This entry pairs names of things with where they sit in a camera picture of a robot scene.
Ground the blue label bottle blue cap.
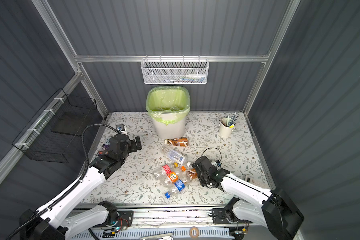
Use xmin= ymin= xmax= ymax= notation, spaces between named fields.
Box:
xmin=164 ymin=179 xmax=186 ymax=199

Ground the white pen cup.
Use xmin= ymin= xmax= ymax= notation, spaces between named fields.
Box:
xmin=219 ymin=117 xmax=235 ymax=138

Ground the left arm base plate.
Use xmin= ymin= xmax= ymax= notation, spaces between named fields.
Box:
xmin=95 ymin=211 xmax=134 ymax=228

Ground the brown tea bottle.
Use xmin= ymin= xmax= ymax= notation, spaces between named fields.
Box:
xmin=186 ymin=169 xmax=198 ymax=181

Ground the tape roll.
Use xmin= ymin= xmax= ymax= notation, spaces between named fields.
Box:
xmin=189 ymin=227 xmax=200 ymax=240

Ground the blue white label bottle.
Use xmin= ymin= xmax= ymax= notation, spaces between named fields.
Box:
xmin=162 ymin=146 xmax=187 ymax=165

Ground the green bin liner bag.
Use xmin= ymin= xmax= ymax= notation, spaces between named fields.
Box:
xmin=146 ymin=86 xmax=191 ymax=125

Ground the white wire wall basket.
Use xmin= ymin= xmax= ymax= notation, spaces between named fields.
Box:
xmin=141 ymin=58 xmax=210 ymax=85

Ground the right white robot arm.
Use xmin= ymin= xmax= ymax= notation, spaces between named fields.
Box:
xmin=192 ymin=156 xmax=305 ymax=240

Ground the pink label bottle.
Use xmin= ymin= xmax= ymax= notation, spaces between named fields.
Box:
xmin=153 ymin=165 xmax=172 ymax=179

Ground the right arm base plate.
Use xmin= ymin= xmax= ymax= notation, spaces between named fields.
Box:
xmin=208 ymin=208 xmax=237 ymax=225

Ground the white trash bin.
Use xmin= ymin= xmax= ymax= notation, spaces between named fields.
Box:
xmin=151 ymin=113 xmax=187 ymax=139

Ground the pink white calculator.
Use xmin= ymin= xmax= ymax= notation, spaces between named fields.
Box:
xmin=246 ymin=176 xmax=263 ymax=187

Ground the brown label bottle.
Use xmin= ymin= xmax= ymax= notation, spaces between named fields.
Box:
xmin=165 ymin=138 xmax=189 ymax=147

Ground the black wire side basket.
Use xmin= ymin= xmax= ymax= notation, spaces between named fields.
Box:
xmin=12 ymin=92 xmax=101 ymax=164

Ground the orange label bottle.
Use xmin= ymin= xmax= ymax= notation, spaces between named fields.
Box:
xmin=162 ymin=167 xmax=187 ymax=186

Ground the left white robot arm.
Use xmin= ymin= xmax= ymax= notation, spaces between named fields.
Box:
xmin=18 ymin=134 xmax=142 ymax=240

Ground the colourful paperback book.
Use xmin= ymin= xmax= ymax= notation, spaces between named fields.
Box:
xmin=98 ymin=144 xmax=110 ymax=156

